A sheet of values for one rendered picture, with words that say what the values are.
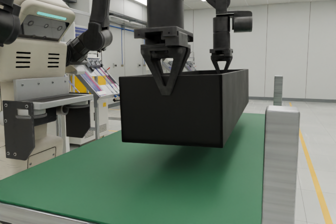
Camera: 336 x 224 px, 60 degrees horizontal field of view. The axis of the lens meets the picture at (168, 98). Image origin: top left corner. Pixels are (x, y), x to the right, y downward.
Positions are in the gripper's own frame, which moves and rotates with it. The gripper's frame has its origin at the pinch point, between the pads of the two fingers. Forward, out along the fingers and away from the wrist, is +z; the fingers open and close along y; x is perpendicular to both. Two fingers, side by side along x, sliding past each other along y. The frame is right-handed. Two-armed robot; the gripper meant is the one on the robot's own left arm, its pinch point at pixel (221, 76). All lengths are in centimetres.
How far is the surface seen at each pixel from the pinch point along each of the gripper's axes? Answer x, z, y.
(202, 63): 202, -1, 889
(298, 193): -41, 113, 170
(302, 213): -40, 113, 134
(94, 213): 6, 14, -70
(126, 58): 376, -24, 663
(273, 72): -27, 33, 883
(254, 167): -12.9, 14.9, -45.2
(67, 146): 205, 87, 172
